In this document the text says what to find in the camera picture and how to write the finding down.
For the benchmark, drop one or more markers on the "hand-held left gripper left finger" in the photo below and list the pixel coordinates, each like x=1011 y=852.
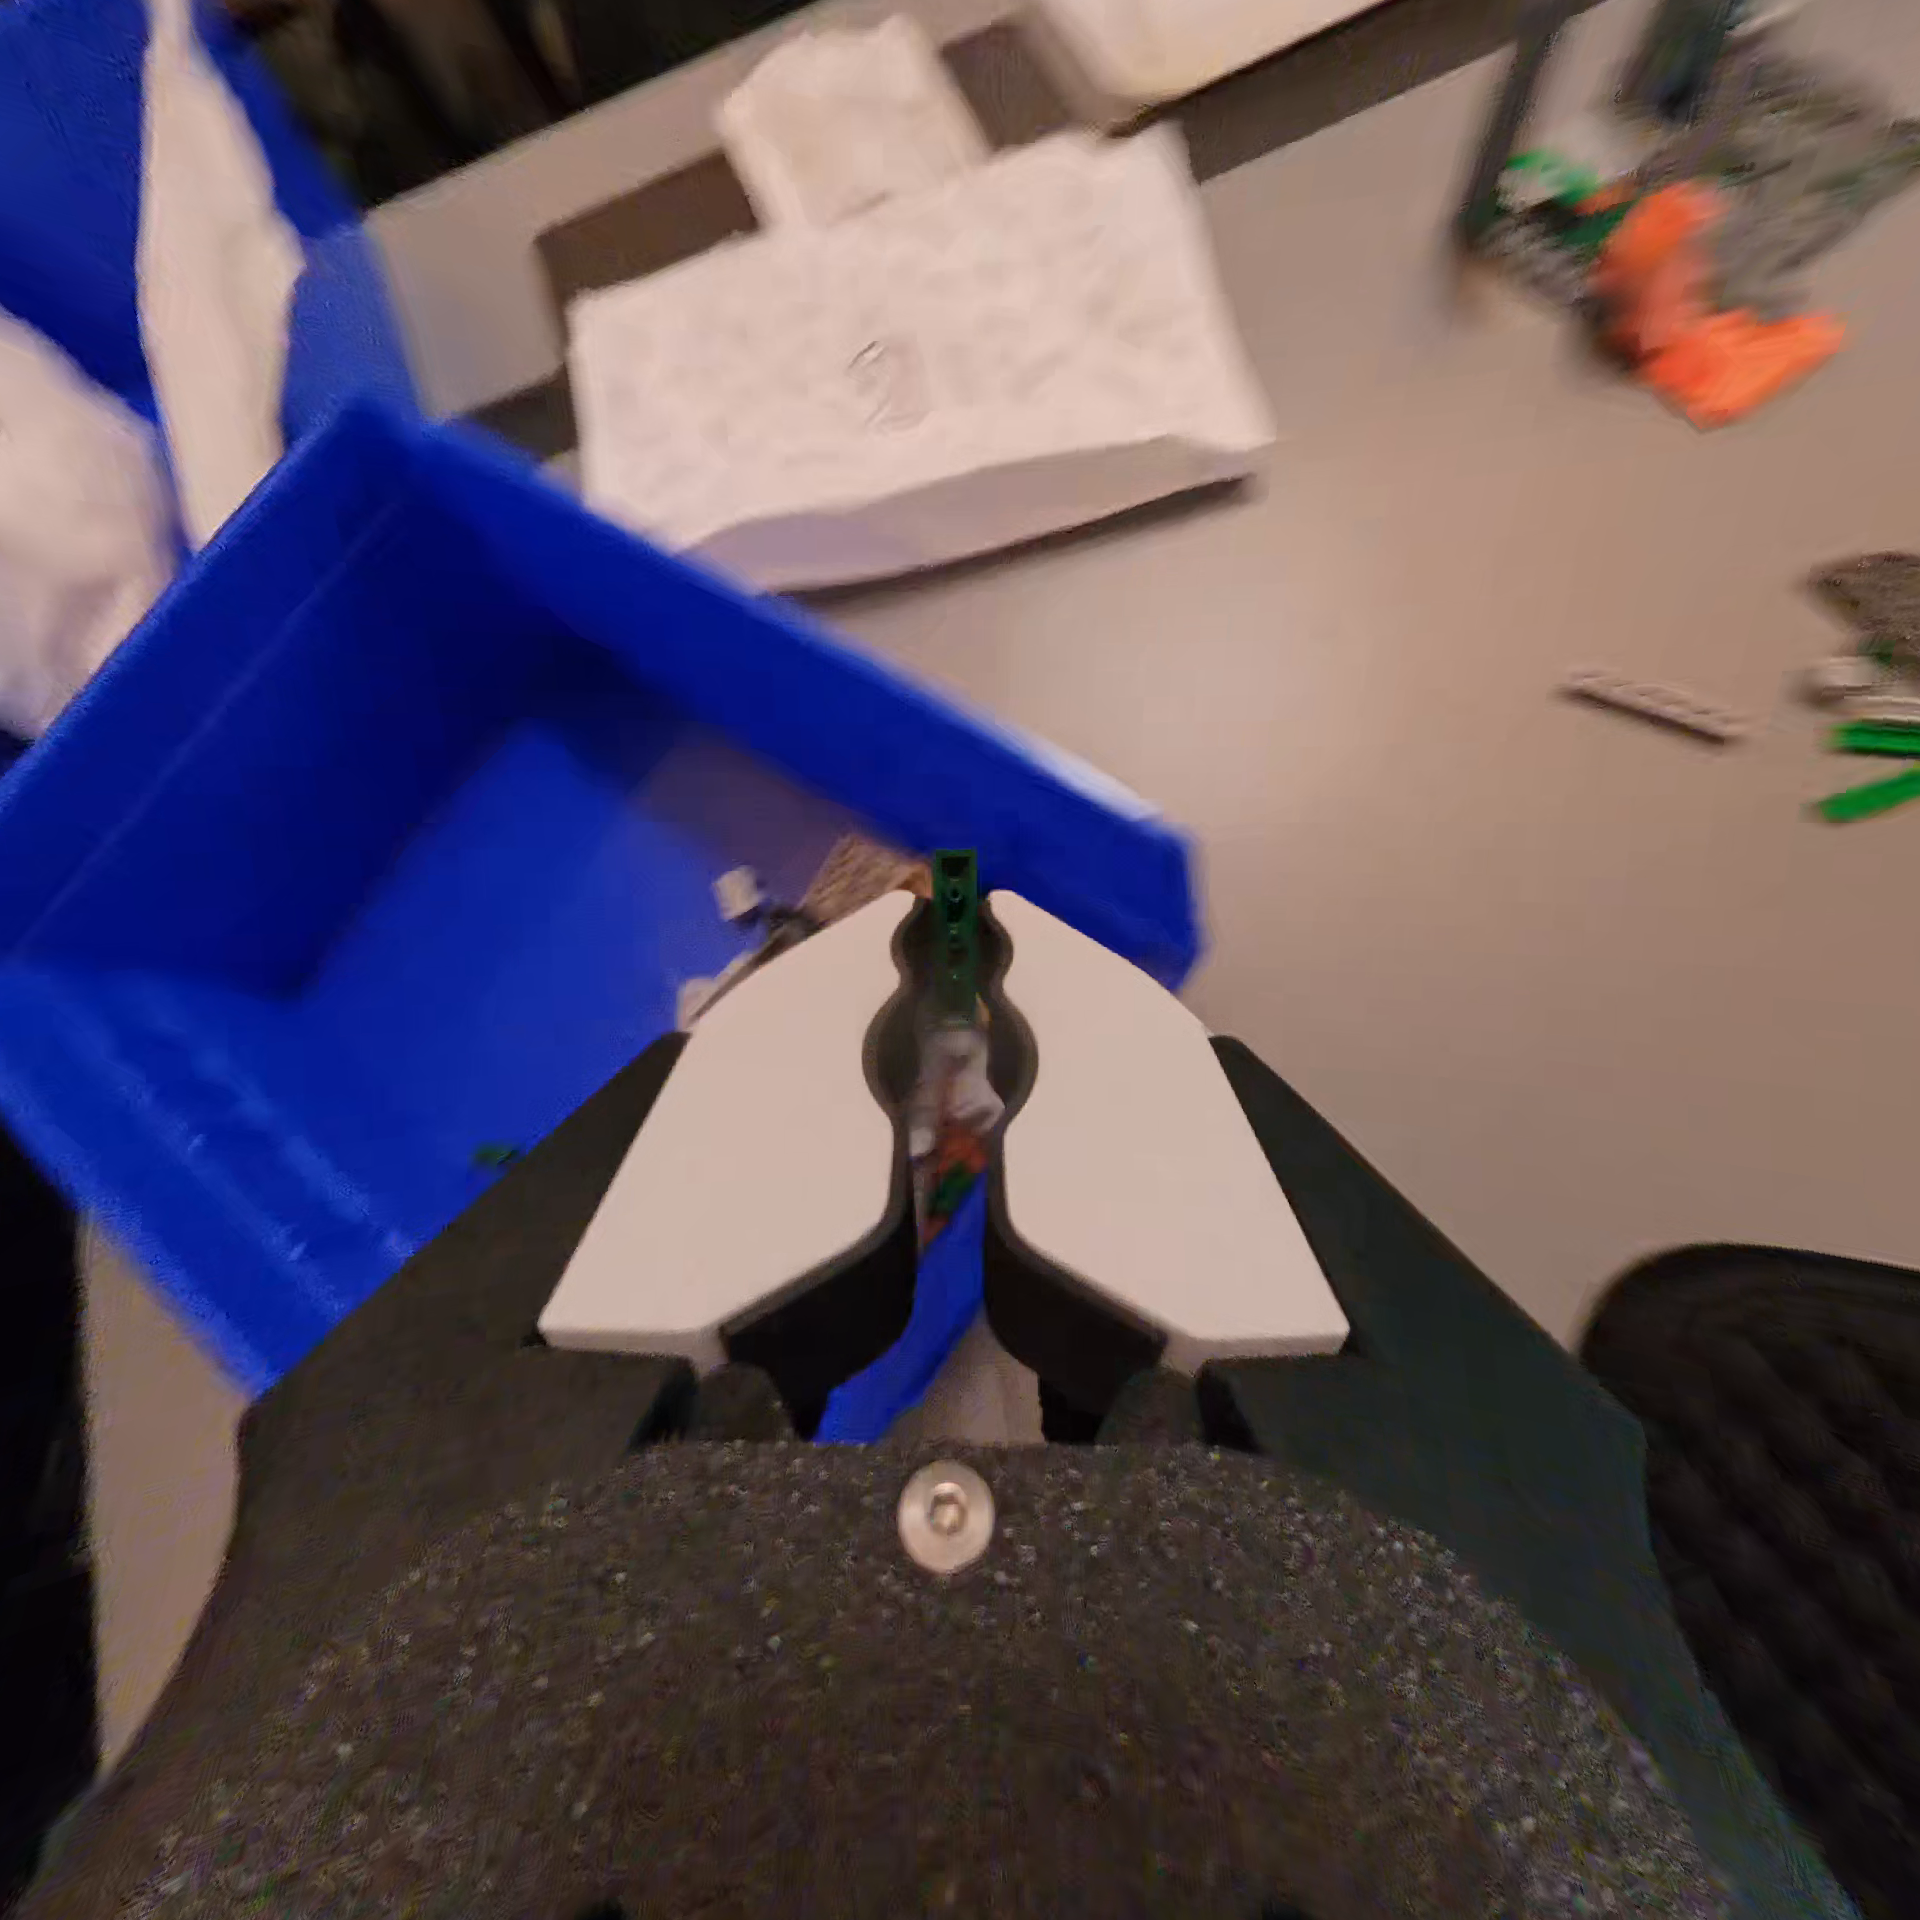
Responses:
x=721 y=1185

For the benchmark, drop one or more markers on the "small white lego piece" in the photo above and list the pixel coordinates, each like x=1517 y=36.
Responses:
x=740 y=891

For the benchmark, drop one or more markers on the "orange lego slope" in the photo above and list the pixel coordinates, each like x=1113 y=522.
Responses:
x=1710 y=316

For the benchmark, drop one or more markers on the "green lego plate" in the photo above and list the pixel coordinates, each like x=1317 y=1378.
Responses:
x=1879 y=736

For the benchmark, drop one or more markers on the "thin light grey lego plate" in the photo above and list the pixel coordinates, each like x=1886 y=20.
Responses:
x=1650 y=707

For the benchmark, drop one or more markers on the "bright green long lego bar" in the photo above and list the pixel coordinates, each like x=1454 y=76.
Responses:
x=1871 y=796

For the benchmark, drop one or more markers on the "white printed paper bag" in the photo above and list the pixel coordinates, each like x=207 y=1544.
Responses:
x=930 y=376

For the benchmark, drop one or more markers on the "grey lego baseplate build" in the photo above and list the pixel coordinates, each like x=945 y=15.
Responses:
x=1772 y=135

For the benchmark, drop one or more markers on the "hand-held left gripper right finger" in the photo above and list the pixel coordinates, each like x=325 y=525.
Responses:
x=1170 y=1185

